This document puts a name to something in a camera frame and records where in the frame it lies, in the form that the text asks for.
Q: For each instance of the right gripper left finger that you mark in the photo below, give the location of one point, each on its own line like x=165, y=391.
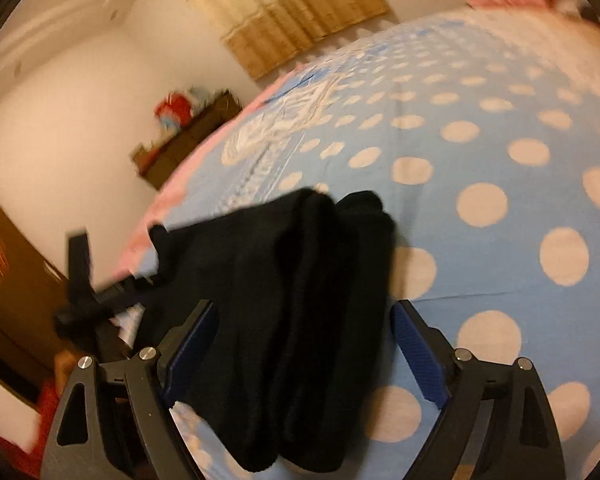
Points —
x=114, y=420

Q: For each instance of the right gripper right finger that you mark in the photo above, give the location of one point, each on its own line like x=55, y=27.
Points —
x=521, y=440

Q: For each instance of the black knit garment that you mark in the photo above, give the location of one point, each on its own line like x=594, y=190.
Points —
x=301, y=288

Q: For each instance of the person left hand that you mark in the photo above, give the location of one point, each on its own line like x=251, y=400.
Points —
x=64, y=363

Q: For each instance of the dark red patterned sleeve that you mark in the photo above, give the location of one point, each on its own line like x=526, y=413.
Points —
x=24, y=433

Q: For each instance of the brown wooden door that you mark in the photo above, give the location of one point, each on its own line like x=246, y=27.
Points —
x=31, y=289

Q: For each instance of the dark wooden desk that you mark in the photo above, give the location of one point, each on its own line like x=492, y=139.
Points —
x=156, y=166

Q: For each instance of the red gift bag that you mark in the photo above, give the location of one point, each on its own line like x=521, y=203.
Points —
x=175, y=111

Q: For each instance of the blue polka dot bedspread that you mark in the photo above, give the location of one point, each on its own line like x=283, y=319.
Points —
x=480, y=132

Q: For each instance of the beige window curtain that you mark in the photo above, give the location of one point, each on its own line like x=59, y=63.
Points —
x=265, y=34

